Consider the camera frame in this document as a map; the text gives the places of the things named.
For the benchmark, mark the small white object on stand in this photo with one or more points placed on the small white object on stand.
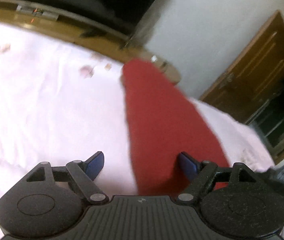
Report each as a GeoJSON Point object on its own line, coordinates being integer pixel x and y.
{"type": "Point", "coordinates": [154, 58]}

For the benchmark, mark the wooden tv stand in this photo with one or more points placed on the wooden tv stand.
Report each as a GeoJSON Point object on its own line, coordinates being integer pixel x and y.
{"type": "Point", "coordinates": [83, 32]}

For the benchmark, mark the brown wooden door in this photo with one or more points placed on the brown wooden door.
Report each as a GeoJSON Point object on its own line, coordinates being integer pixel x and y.
{"type": "Point", "coordinates": [257, 71]}

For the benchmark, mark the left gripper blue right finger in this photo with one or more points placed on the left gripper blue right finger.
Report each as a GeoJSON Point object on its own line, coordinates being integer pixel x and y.
{"type": "Point", "coordinates": [200, 175]}

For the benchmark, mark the red knit sweater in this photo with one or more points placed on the red knit sweater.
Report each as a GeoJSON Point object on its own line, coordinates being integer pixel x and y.
{"type": "Point", "coordinates": [162, 123]}

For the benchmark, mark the clear glass vase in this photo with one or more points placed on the clear glass vase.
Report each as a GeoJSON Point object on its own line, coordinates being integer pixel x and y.
{"type": "Point", "coordinates": [146, 26]}

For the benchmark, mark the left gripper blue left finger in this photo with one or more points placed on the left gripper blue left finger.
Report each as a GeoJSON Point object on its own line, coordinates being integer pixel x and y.
{"type": "Point", "coordinates": [83, 174]}

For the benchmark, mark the brass door handle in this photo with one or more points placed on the brass door handle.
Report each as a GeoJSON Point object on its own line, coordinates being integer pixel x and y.
{"type": "Point", "coordinates": [227, 79]}

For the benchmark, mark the silver set-top box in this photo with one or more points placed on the silver set-top box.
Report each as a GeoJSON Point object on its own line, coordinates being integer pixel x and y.
{"type": "Point", "coordinates": [36, 12]}

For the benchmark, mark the floral white bed sheet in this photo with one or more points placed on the floral white bed sheet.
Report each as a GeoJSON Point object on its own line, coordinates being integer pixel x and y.
{"type": "Point", "coordinates": [60, 102]}

